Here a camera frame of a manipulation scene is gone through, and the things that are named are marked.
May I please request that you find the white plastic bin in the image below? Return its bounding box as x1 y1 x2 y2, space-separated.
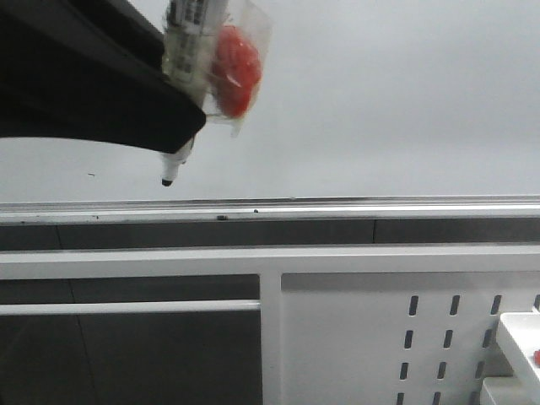
496 312 539 404

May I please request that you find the white metal frame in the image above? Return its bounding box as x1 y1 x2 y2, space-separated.
1 245 539 404

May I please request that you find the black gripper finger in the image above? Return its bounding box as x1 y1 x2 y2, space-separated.
1 1 206 154

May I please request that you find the aluminium whiteboard tray rail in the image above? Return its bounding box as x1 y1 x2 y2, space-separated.
1 196 539 225

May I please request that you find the red round magnet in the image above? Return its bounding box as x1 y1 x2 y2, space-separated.
211 25 262 119

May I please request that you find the white whiteboard marker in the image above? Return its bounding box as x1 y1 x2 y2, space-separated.
160 0 231 187

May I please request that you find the white perforated pegboard panel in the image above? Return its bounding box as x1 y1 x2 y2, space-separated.
282 272 539 404

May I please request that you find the white whiteboard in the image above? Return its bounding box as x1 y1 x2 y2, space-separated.
1 1 539 203

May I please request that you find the grey lower bin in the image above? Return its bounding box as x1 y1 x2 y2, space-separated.
479 377 531 405

